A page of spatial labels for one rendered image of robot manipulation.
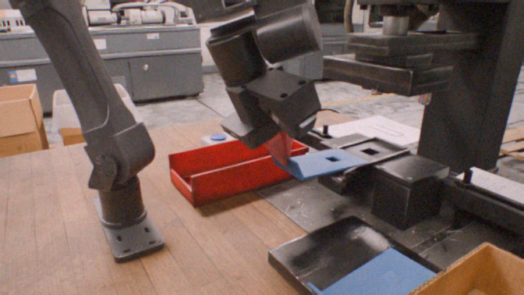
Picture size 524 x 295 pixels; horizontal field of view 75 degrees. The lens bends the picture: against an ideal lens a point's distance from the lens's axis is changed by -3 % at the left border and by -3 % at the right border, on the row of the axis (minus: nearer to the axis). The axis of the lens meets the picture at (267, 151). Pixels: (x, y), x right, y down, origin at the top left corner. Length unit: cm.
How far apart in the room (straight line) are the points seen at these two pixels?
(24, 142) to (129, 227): 211
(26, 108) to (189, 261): 218
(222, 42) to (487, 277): 41
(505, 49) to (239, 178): 53
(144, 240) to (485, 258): 44
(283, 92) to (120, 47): 458
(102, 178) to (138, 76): 446
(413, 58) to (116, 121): 43
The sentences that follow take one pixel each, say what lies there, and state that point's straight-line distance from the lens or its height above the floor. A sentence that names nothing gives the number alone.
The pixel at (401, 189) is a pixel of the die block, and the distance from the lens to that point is 56.
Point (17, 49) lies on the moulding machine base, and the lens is 488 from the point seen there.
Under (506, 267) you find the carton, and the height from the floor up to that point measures 95.
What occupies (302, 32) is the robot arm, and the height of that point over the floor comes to 120.
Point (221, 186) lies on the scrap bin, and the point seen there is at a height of 93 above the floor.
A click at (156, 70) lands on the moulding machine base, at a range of 501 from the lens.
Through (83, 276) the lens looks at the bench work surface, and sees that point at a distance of 53.
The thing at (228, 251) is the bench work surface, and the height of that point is 90.
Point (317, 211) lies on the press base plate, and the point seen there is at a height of 90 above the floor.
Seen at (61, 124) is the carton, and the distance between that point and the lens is 265.
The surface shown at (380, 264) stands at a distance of 48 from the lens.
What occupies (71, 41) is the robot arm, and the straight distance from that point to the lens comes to 53.
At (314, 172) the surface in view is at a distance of 52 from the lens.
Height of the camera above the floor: 122
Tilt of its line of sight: 22 degrees down
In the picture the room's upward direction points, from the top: straight up
